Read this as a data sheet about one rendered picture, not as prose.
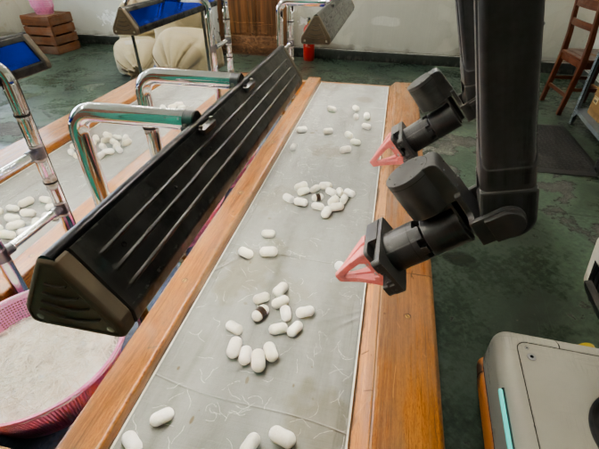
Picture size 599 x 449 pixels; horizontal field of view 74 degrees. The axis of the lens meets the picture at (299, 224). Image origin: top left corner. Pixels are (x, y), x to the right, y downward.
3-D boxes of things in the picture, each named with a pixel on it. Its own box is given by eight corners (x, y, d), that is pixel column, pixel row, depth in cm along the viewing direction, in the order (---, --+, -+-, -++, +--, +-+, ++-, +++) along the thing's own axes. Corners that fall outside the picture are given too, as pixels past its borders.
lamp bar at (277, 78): (302, 85, 78) (303, 44, 74) (126, 342, 29) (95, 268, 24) (263, 82, 79) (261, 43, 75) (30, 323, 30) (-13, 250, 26)
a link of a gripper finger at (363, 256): (321, 273, 58) (374, 248, 53) (328, 243, 64) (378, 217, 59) (349, 302, 60) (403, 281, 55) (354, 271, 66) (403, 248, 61)
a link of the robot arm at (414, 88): (497, 106, 74) (488, 94, 81) (467, 53, 70) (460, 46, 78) (438, 142, 79) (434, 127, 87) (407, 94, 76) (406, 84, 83)
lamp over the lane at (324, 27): (354, 10, 154) (356, -12, 150) (330, 45, 105) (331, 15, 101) (333, 9, 156) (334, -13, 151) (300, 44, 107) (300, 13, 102)
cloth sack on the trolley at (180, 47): (229, 66, 395) (225, 24, 373) (197, 89, 337) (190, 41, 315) (177, 62, 405) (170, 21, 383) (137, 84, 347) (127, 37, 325)
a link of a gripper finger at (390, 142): (361, 157, 88) (398, 134, 83) (364, 143, 93) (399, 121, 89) (379, 180, 90) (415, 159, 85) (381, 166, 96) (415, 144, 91)
